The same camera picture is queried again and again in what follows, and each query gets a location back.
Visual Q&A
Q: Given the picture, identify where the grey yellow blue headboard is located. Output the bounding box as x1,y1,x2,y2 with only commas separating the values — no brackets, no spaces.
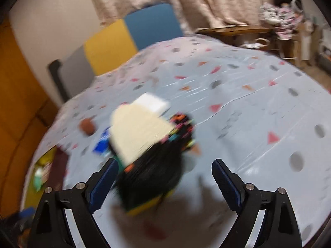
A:
48,3,185,104

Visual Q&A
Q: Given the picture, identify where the brown ball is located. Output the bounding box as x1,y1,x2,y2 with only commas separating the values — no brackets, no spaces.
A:
79,118,97,136

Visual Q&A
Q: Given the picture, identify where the dark red box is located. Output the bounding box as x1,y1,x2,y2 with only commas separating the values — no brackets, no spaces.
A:
48,146,69,194

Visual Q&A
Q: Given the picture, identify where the wooden side table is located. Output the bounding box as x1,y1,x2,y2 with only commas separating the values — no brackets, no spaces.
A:
197,26,275,50

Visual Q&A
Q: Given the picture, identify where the cream rectangular object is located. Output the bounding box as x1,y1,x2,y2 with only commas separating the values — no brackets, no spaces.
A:
110,103,177,167

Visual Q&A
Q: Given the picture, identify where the yellow green packet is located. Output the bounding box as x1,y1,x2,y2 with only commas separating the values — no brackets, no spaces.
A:
30,150,57,192

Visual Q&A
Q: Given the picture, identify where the white sponge block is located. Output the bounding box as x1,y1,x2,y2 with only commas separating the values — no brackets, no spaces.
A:
134,92,171,116

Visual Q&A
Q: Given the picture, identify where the beige patterned curtain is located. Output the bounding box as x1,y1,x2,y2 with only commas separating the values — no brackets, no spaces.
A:
81,0,276,29

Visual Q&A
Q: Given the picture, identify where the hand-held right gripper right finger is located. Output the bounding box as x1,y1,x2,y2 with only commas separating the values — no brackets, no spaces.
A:
211,159,303,248

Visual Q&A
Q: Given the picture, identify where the black box with colourful print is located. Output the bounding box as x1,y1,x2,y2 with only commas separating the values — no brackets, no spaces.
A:
114,112,197,216

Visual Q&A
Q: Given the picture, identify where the printed plastic sheet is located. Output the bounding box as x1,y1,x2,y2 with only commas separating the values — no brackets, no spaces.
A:
22,36,331,248

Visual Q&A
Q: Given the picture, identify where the orange wooden wardrobe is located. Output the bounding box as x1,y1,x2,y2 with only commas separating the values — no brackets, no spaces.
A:
0,18,59,220

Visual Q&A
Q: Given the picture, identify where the pile of patterned clothes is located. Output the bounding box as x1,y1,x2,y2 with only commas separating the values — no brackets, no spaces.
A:
260,2,305,41

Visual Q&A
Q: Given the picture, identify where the blue packet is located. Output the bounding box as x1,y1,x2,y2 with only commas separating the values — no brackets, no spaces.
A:
93,128,112,156

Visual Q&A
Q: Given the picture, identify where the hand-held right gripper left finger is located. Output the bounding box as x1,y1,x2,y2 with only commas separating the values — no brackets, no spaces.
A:
27,157,119,248

